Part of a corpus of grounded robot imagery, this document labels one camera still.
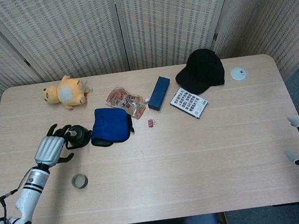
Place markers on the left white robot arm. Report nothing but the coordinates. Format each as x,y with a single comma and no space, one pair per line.
29,197

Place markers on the orange snack packet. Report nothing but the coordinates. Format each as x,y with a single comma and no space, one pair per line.
125,101

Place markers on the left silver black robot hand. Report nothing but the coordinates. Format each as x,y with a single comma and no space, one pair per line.
48,151

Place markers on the navy blue long box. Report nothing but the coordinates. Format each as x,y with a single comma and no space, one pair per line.
158,93

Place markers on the small white clip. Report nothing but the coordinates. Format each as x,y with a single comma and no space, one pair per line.
146,100

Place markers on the black teapot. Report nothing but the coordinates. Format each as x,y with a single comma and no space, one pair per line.
80,138

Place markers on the yellow plush toy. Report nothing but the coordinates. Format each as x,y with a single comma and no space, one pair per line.
66,93

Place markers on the blue cloth with black trim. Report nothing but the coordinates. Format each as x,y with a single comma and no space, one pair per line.
108,125

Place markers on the white round table grommet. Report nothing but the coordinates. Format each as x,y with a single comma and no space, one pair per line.
237,74

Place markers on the small grey tea cup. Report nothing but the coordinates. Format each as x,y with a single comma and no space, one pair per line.
79,181

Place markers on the woven folding screen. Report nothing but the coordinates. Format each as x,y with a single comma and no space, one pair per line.
74,31

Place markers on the black baseball cap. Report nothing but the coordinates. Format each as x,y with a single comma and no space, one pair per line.
201,71

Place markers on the pink binder clip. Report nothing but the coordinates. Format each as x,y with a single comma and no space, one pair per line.
151,123

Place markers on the printed sticker card box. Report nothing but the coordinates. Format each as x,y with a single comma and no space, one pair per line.
189,102

